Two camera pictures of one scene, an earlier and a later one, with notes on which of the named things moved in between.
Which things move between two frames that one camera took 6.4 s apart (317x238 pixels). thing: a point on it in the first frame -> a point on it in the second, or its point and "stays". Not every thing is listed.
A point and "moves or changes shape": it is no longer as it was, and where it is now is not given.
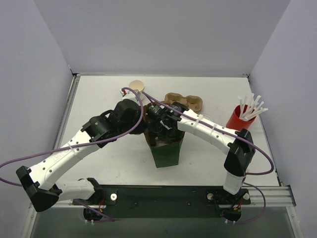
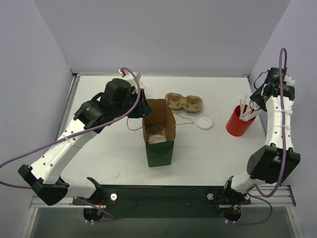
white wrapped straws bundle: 250,107 stays
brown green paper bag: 165,154 moves or changes shape
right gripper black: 167,131 -> 258,96
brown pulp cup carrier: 193,103 stays
